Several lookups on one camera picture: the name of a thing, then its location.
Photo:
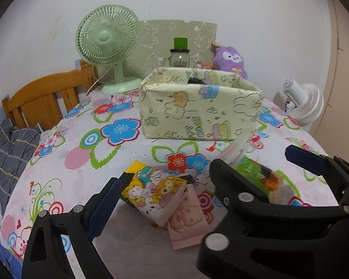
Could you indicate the clear plastic case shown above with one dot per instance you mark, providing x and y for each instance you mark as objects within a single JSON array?
[{"x": 234, "y": 151}]

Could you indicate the small jar with orange lid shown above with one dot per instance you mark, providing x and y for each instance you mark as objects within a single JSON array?
[{"x": 205, "y": 65}]

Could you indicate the cartoon print tissue packet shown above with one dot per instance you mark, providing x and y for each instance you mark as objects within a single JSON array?
[{"x": 154, "y": 191}]

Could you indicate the white standing fan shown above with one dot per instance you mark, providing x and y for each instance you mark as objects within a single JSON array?
[{"x": 305, "y": 101}]

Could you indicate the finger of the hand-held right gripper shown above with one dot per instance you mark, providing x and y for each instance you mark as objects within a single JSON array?
[
  {"x": 305, "y": 157},
  {"x": 235, "y": 186}
]

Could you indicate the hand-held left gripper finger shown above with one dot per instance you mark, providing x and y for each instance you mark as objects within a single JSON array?
[{"x": 104, "y": 206}]

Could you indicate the beige door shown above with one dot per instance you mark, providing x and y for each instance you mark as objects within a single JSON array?
[{"x": 346, "y": 64}]

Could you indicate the green desk fan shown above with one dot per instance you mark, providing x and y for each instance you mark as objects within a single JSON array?
[{"x": 106, "y": 36}]

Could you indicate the green plastic cup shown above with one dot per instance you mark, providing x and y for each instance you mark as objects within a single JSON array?
[{"x": 181, "y": 43}]

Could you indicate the pale green patterned storage box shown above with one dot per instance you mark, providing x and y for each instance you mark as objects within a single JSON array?
[{"x": 192, "y": 113}]

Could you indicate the grey plaid pillow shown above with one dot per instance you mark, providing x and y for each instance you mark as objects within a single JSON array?
[{"x": 11, "y": 151}]

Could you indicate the green printed packet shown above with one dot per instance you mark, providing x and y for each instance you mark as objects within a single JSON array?
[{"x": 258, "y": 174}]

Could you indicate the pink tissue packet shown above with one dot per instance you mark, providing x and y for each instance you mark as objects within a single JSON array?
[{"x": 187, "y": 223}]

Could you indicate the purple plush bunny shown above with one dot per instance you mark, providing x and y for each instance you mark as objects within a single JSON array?
[{"x": 231, "y": 58}]

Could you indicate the glass jar mug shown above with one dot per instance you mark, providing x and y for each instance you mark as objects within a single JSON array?
[{"x": 179, "y": 59}]

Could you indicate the blue bedsheet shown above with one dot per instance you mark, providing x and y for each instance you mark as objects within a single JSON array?
[{"x": 5, "y": 258}]

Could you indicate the wooden bed headboard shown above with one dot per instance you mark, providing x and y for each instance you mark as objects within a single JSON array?
[{"x": 40, "y": 93}]

